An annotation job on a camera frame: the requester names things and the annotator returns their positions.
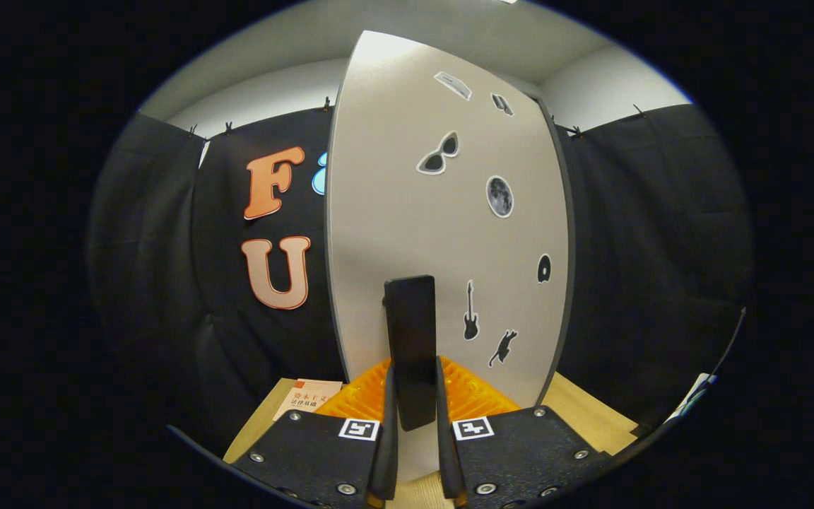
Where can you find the black backdrop cloth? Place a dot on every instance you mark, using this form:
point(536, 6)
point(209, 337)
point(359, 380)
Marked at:
point(647, 247)

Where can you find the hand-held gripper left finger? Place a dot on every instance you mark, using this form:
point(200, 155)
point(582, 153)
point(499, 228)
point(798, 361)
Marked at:
point(384, 452)

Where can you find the beige orange cover book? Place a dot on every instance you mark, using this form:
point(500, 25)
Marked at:
point(308, 399)

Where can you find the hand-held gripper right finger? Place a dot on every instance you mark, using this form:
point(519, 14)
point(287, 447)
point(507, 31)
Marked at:
point(448, 459)

